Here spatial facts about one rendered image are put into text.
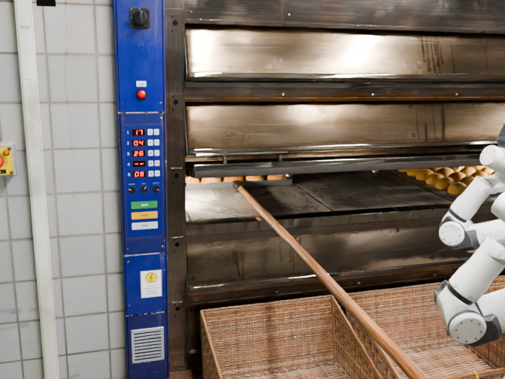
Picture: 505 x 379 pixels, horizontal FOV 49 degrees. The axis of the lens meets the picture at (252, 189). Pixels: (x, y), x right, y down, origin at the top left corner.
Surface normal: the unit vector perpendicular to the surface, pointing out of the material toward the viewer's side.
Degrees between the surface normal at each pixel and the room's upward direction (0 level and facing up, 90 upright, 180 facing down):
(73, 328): 90
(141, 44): 90
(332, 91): 90
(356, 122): 70
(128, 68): 90
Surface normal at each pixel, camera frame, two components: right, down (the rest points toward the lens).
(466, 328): -0.02, 0.39
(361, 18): 0.29, 0.26
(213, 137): 0.28, -0.08
